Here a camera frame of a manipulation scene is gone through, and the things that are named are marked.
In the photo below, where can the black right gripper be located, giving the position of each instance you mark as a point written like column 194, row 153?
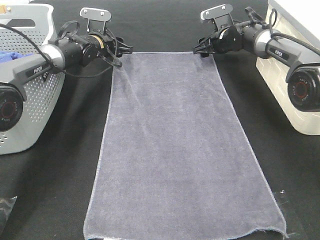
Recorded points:
column 226, row 40

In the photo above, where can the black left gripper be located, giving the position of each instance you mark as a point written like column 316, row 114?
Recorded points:
column 105, row 51

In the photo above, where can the grey towel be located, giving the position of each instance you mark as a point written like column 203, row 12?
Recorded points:
column 175, row 162

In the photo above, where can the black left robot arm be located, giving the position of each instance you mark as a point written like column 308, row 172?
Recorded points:
column 55, row 57

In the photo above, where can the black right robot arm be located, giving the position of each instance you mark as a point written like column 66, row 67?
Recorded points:
column 303, row 61

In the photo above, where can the blue towel in basket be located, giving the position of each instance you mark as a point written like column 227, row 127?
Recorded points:
column 12, row 56

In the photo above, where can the grey perforated laundry basket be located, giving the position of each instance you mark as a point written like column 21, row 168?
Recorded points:
column 42, row 93

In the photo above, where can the cream plastic storage box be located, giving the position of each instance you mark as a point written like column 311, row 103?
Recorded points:
column 299, row 19

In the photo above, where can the right clear tape strip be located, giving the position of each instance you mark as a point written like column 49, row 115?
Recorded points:
column 280, row 197

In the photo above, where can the clear tape strip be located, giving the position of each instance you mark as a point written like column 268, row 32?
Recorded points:
column 280, row 197
column 6, row 207

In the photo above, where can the left clear tape strip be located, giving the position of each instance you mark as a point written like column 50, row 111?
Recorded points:
column 6, row 207

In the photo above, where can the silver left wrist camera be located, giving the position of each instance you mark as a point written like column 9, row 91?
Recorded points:
column 96, row 19

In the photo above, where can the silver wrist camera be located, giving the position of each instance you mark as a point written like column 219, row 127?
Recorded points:
column 219, row 15
column 96, row 19

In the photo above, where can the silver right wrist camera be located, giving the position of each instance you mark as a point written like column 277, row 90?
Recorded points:
column 219, row 15

